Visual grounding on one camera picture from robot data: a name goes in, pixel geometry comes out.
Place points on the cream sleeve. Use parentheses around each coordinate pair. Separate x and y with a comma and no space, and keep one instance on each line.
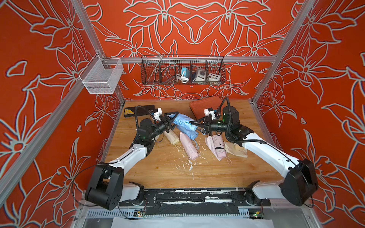
(229,148)

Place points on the white mesh basket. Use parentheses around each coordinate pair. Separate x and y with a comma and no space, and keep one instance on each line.
(99,80)

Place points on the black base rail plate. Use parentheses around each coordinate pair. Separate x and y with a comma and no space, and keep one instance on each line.
(215,202)

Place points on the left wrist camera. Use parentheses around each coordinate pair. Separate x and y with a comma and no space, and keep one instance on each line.
(157,114)

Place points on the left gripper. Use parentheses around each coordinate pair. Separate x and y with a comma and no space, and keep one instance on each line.
(166,123)

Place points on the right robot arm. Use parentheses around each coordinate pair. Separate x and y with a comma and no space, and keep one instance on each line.
(299,181)

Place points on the pink sleeved umbrella long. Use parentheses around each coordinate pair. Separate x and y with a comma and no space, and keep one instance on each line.
(188,146)

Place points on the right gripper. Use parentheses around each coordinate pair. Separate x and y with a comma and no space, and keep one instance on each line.
(208,126)

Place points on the black yellow tool box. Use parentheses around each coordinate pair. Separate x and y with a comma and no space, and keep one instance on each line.
(130,111)

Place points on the light blue sleeved umbrella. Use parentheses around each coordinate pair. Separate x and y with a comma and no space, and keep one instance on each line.
(191,134)

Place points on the cream sleeved umbrella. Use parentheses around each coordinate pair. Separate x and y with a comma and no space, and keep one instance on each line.
(172,137)

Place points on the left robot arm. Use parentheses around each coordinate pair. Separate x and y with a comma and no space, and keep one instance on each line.
(106,187)

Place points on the black wire wall basket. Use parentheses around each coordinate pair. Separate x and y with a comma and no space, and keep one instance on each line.
(169,69)

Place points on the red plastic tool case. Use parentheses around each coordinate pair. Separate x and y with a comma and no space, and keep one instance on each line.
(197,107)

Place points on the pink sleeved umbrella short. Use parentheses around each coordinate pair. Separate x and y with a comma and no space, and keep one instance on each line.
(219,149)

